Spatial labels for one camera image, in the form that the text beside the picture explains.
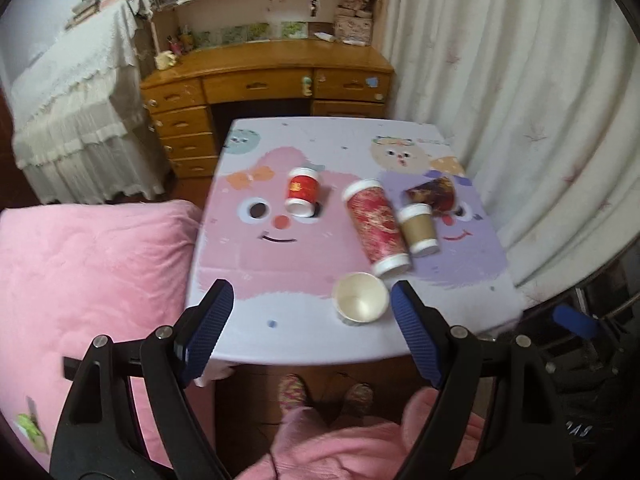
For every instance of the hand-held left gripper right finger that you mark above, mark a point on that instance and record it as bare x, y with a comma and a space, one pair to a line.
415, 330

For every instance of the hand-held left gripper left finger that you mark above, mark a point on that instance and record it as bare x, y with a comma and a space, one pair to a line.
210, 330

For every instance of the white paper cup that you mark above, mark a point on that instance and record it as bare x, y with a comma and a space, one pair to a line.
360, 300

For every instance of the brown paper cup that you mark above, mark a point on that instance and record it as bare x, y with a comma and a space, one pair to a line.
419, 232

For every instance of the tall red patterned cup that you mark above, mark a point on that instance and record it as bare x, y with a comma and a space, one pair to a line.
375, 225

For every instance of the dark red patterned cup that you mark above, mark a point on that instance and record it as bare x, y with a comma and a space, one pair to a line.
432, 192

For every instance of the small red paper cup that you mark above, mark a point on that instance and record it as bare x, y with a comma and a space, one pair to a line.
302, 187

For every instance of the patterned house slipper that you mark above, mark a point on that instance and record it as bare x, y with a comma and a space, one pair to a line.
357, 400
292, 395

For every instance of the cartoon printed table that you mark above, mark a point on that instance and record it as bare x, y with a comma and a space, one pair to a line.
300, 270

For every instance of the pink fleece blanket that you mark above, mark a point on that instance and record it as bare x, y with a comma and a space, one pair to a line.
90, 270

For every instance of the person's pink robed legs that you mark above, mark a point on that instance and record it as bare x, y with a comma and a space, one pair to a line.
325, 450

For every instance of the black bag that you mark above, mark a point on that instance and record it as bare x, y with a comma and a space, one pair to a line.
585, 400

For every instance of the white lace-covered furniture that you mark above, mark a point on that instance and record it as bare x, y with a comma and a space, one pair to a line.
75, 100

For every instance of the white curtain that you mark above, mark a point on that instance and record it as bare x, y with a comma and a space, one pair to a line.
525, 85

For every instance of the wooden desk with hutch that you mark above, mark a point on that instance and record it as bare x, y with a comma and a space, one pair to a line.
260, 65

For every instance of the cream figurine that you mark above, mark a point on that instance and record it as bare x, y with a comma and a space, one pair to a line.
165, 61

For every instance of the pen holder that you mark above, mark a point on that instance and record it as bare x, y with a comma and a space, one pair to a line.
181, 44

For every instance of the white tube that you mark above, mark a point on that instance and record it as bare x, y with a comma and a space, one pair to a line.
325, 36

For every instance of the floral storage box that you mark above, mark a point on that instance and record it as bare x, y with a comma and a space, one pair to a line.
353, 29

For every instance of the hanging keys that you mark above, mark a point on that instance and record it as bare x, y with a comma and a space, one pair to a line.
314, 5

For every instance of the stack of books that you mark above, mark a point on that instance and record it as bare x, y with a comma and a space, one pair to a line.
100, 5

